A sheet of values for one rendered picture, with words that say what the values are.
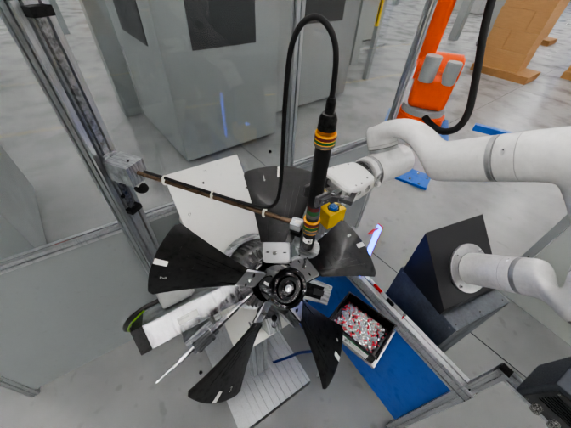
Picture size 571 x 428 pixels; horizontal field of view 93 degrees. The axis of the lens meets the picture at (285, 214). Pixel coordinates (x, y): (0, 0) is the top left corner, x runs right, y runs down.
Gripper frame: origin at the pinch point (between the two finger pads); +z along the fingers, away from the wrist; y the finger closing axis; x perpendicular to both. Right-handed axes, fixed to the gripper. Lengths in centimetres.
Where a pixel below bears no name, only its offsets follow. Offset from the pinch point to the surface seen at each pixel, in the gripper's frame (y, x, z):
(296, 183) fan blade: 14.7, -8.7, -5.4
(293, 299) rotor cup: -7.2, -30.3, 8.9
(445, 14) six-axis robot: 190, -6, -349
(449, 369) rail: -46, -63, -35
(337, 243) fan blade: 2.3, -31.0, -16.5
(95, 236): 70, -51, 57
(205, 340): 0, -41, 34
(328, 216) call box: 22, -43, -31
